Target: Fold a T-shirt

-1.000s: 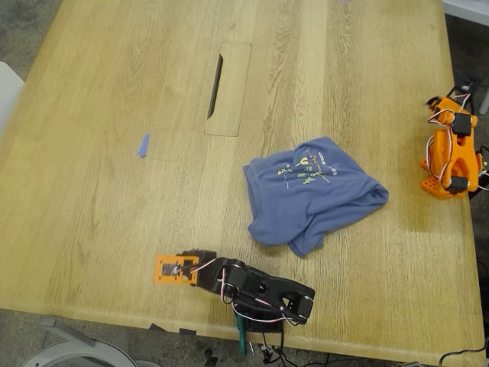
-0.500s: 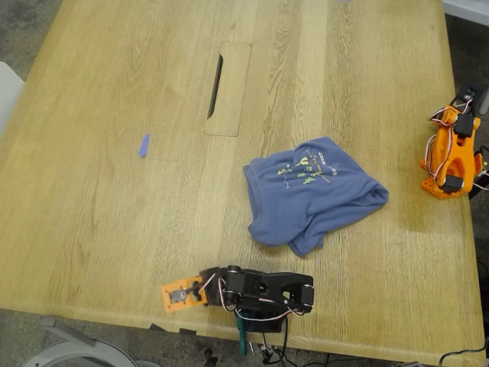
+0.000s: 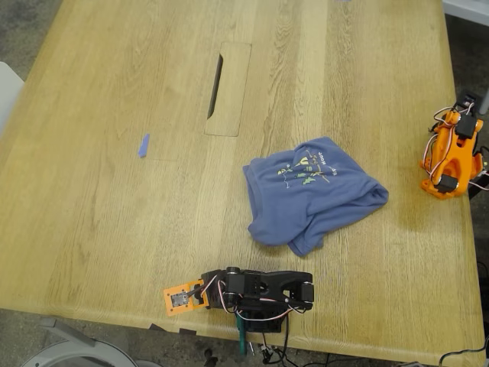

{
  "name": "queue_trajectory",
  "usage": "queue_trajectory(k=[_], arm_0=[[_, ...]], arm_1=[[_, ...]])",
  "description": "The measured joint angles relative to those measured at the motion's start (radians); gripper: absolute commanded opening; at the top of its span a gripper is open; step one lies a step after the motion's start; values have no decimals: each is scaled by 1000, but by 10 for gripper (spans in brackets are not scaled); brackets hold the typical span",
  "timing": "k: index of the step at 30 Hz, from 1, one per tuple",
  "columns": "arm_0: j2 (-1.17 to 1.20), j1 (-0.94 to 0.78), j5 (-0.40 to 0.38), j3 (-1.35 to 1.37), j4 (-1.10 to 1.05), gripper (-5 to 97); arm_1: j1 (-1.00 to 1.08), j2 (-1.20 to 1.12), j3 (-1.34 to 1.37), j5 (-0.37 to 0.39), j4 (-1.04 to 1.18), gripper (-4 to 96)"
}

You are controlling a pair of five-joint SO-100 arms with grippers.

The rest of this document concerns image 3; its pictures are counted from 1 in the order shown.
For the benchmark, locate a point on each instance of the small silver pin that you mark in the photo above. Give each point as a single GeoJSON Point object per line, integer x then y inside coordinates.
{"type": "Point", "coordinates": [251, 348]}

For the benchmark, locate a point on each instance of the white shelf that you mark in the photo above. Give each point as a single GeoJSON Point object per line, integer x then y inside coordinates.
{"type": "Point", "coordinates": [466, 9]}

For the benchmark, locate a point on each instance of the white chair seat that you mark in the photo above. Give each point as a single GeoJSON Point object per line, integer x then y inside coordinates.
{"type": "Point", "coordinates": [9, 91]}

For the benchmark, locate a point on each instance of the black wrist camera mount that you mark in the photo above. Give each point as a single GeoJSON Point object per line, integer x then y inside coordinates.
{"type": "Point", "coordinates": [469, 101]}

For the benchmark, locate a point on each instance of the black perforated arm base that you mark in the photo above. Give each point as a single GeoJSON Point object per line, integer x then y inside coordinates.
{"type": "Point", "coordinates": [263, 323]}

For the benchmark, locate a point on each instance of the teal table clamp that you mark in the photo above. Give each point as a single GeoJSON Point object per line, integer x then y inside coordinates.
{"type": "Point", "coordinates": [241, 336]}

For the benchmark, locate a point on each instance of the white round stool base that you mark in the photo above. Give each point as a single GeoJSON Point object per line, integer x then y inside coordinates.
{"type": "Point", "coordinates": [76, 351]}

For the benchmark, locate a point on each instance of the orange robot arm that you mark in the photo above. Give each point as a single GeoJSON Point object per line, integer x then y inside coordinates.
{"type": "Point", "coordinates": [454, 153]}

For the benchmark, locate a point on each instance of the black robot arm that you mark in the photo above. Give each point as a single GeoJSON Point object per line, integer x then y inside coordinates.
{"type": "Point", "coordinates": [275, 286]}

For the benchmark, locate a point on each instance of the blue printed T-shirt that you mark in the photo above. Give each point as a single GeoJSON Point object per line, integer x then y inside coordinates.
{"type": "Point", "coordinates": [313, 199]}

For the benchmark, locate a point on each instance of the orange perforated arm base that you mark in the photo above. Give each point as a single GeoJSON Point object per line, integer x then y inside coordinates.
{"type": "Point", "coordinates": [439, 191]}

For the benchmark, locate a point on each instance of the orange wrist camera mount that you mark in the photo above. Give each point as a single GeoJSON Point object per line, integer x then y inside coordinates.
{"type": "Point", "coordinates": [183, 300]}

